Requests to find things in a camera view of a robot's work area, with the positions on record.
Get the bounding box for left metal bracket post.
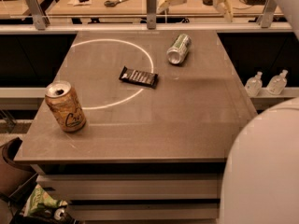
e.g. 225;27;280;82
25;0;50;30

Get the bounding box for scissors on desk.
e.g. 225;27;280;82
104;0;129;7

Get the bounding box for green chip bag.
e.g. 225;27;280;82
24;184;67;218

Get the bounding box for clear sanitizer bottle near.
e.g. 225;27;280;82
245;72;263;97

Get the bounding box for orange LaCroix can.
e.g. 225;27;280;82
45;80;86;133

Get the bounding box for brown bin on floor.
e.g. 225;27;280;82
0;137;36;197

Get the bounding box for middle metal bracket post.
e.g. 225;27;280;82
146;0;156;30

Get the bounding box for clear sanitizer bottle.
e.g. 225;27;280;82
245;72;263;97
266;70;288;95

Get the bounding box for right metal bracket post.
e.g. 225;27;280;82
258;0;278;28

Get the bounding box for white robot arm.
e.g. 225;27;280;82
217;97;299;224

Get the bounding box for clear sanitizer bottle far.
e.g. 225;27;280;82
266;70;288;95

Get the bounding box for green soda can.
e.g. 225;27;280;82
166;34;192;64

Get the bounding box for metal bracket post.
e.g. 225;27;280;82
258;0;278;28
25;0;50;30
146;0;156;30

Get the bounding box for dark chocolate bar wrapper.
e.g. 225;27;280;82
119;66;158;88

